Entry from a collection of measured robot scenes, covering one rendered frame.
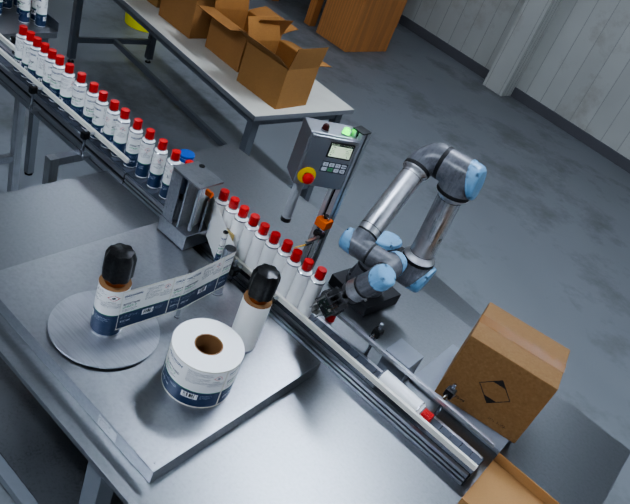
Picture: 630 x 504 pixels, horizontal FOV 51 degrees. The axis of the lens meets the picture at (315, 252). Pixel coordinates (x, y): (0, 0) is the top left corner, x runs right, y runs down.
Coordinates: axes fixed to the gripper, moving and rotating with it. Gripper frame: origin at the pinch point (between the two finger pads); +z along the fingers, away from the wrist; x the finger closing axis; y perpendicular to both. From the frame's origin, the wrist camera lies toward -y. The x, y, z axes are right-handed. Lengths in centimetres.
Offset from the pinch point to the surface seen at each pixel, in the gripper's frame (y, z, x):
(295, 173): 1.2, -20.8, -41.2
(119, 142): 2, 51, -92
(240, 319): 32.9, -2.7, -8.4
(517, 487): -9, -32, 76
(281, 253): 2.2, 0.0, -21.9
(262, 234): 2.2, 3.8, -30.8
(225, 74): -125, 100, -142
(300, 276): 3.4, -4.1, -12.1
